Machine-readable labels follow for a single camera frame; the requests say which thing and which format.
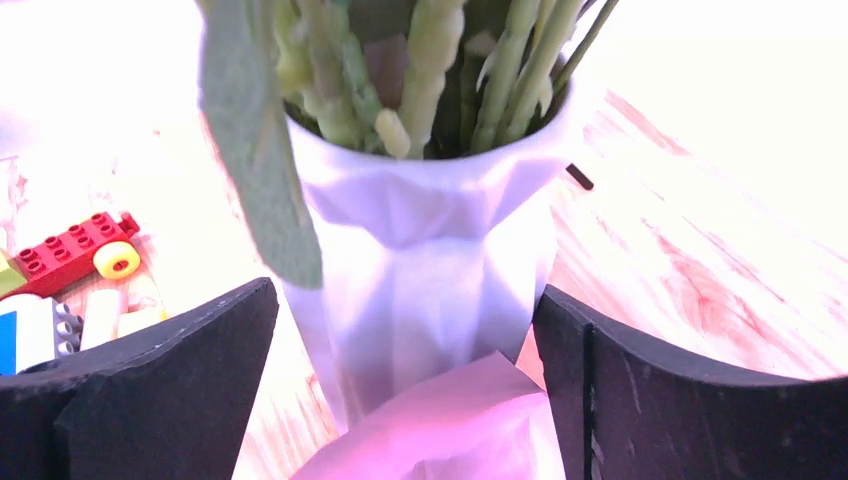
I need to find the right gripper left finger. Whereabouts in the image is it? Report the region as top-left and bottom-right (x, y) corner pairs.
(1, 277), (279, 480)

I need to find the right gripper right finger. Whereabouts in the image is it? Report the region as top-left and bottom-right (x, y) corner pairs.
(533, 286), (847, 480)

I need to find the pink wrapping paper sheet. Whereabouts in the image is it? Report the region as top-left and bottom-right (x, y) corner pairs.
(294, 354), (565, 480)

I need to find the white ribbed vase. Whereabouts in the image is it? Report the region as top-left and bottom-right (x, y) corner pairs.
(283, 76), (598, 432)

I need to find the beige wooden block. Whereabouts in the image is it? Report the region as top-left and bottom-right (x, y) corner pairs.
(80, 289), (128, 350)

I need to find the red yellow toy brick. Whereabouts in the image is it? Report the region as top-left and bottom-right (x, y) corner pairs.
(7, 212), (141, 297)

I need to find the green toy brick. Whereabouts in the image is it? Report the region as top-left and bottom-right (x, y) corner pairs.
(0, 250), (27, 298)

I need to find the peach pink rose bunch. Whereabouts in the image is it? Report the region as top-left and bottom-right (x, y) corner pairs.
(198, 1), (614, 290)

